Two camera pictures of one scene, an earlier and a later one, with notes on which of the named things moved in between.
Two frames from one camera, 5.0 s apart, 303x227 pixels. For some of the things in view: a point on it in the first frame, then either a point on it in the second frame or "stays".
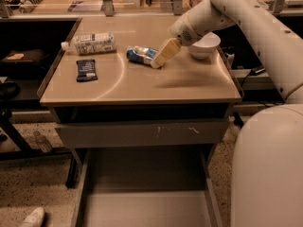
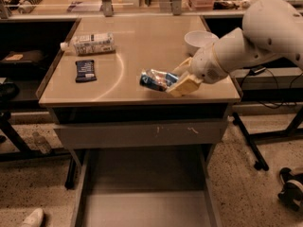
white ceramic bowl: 205,46 stays
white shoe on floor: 34,218 stays
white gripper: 182,29 to 205,64
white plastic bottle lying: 92,43 stays
